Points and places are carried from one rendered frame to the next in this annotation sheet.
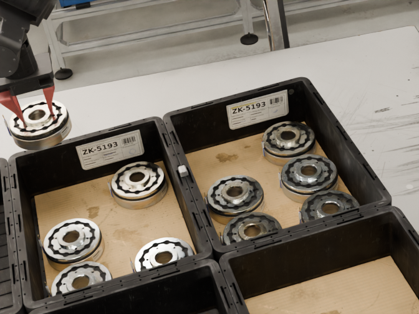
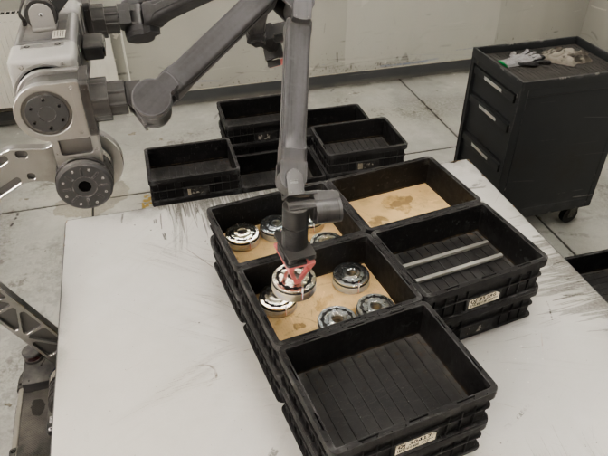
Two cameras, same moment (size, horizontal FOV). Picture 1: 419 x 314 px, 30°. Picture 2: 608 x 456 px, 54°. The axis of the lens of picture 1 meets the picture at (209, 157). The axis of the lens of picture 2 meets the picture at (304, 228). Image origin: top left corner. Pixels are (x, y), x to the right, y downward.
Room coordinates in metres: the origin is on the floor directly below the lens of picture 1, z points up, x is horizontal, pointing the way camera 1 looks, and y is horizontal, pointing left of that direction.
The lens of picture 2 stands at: (1.35, 1.28, 1.97)
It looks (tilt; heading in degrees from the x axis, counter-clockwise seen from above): 37 degrees down; 256
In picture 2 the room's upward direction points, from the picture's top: straight up
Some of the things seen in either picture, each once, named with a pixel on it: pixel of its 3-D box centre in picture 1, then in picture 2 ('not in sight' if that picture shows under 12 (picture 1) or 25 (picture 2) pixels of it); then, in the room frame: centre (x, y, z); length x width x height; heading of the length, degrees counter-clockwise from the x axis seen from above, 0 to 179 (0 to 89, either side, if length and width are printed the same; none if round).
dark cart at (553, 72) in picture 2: not in sight; (530, 140); (-0.48, -1.10, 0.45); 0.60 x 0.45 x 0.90; 2
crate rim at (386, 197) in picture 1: (267, 159); (284, 223); (1.06, -0.10, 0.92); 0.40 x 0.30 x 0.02; 9
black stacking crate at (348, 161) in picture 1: (269, 180); (284, 236); (1.06, -0.10, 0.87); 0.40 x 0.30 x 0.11; 9
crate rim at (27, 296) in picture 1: (102, 205); (327, 286); (1.01, 0.20, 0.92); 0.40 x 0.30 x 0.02; 9
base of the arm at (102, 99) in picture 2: not in sight; (105, 99); (1.46, 0.10, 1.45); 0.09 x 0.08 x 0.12; 92
